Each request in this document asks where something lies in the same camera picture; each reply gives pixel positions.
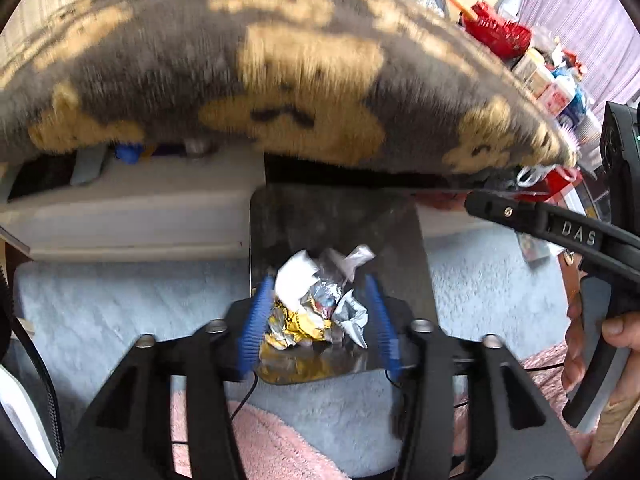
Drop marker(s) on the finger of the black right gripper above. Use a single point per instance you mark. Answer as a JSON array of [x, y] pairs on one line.
[[605, 246]]

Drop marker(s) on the black metal trash bin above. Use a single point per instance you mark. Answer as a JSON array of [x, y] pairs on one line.
[[285, 219]]

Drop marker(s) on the silver foil snack bag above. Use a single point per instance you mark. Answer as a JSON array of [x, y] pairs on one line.
[[327, 284]]

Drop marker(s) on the grey bear pattern blanket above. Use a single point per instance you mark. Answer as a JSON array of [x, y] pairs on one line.
[[381, 84]]

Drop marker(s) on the right hand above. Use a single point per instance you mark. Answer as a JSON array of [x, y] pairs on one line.
[[601, 369]]

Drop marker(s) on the pink fluffy rug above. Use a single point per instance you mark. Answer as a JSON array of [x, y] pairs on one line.
[[270, 449]]

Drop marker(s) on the purple curtain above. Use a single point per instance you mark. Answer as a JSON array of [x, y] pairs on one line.
[[602, 36]]

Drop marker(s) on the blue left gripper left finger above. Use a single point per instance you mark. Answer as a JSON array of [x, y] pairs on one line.
[[254, 326]]

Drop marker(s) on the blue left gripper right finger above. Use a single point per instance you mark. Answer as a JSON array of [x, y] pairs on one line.
[[386, 336]]

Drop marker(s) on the yellow wrapper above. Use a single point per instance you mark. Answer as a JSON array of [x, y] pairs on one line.
[[302, 327]]

